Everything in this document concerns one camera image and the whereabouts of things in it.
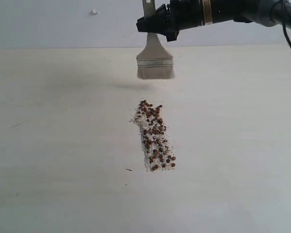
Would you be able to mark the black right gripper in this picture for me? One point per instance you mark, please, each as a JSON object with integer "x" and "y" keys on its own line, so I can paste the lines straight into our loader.
{"x": 170, "y": 19}

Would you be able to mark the white paint brush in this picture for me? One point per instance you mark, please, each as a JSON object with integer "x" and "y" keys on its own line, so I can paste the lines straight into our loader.
{"x": 154, "y": 61}

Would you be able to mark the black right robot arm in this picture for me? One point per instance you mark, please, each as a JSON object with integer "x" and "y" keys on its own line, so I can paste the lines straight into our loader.
{"x": 264, "y": 12}

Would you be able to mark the pile of rice and pellets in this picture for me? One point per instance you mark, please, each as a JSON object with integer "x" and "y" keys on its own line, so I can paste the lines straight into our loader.
{"x": 155, "y": 144}

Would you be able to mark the white wall plug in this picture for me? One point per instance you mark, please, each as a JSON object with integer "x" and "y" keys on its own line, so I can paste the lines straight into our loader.
{"x": 94, "y": 12}

